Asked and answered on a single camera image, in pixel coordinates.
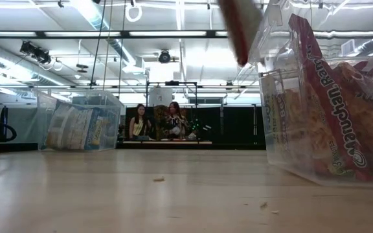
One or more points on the small noodle crumb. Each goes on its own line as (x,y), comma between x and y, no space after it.
(275,212)

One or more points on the round black ceiling fixture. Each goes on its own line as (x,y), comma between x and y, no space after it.
(164,57)

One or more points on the clear plastic bin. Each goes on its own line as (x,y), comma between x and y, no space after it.
(303,174)
(115,106)

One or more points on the person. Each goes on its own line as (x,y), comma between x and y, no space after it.
(175,121)
(138,124)

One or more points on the red and yellow ramen pack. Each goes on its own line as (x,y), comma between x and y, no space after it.
(240,32)
(368,123)
(332,97)

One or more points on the black ceiling-hung camera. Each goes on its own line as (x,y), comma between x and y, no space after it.
(36,51)

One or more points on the silver ventilation duct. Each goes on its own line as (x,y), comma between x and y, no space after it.
(2,56)
(361,47)

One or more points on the long ceiling light rail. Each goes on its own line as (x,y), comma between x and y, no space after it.
(167,33)

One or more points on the white container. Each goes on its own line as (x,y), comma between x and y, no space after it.
(160,97)

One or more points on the black room partition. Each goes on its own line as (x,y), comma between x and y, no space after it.
(235,124)

